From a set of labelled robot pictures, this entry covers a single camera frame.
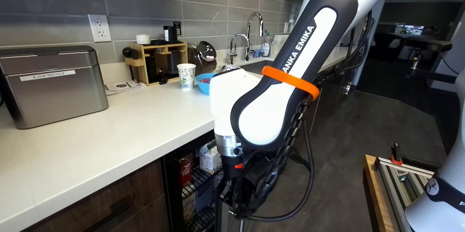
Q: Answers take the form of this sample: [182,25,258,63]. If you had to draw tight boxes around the white and green carton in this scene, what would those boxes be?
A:
[199,140,222,175]

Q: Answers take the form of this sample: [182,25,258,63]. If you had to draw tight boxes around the black drawer handle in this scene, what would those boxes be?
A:
[91,201,132,232]

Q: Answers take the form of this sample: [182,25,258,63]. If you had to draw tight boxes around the small chrome tap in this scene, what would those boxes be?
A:
[228,33,251,65]

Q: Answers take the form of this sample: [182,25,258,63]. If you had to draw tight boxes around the tall chrome tap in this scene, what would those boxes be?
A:
[245,12,264,62]

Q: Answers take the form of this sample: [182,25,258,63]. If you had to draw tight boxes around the printed paper cup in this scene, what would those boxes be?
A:
[177,63,197,91]

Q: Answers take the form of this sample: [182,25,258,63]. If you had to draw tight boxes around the sink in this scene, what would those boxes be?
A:
[236,59,277,77]

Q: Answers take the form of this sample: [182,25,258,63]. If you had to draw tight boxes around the white wall socket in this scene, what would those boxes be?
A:
[88,14,112,43]

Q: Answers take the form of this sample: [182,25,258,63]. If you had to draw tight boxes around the black clamp with red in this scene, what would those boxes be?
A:
[390,143,403,166]

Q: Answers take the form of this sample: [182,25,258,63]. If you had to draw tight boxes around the under-counter fridge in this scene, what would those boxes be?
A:
[162,129,235,232]

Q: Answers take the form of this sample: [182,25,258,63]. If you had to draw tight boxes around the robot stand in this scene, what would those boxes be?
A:
[363,154,436,232]

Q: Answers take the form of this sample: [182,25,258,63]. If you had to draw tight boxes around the wooden countertop organizer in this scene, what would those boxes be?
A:
[122,41,189,87]

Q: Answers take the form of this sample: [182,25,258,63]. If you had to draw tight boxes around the red can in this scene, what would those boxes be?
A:
[178,155,192,189]

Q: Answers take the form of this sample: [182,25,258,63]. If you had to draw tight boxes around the black box with white label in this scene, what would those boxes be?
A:
[163,25,178,43]

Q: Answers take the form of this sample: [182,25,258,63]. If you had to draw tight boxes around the soap bottle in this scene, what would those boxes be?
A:
[262,31,272,57]

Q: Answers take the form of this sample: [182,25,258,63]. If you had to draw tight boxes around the wooden drawer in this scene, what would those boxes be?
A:
[21,159,170,232]

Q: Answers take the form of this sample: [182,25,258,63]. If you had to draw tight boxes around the stainless steel bin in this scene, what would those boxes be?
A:
[0,45,109,130]

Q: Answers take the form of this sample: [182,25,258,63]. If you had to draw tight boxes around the printed leaflet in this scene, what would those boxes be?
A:
[105,80,147,96]

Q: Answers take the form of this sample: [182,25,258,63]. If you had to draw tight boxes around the blue bowl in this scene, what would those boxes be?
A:
[195,73,218,96]

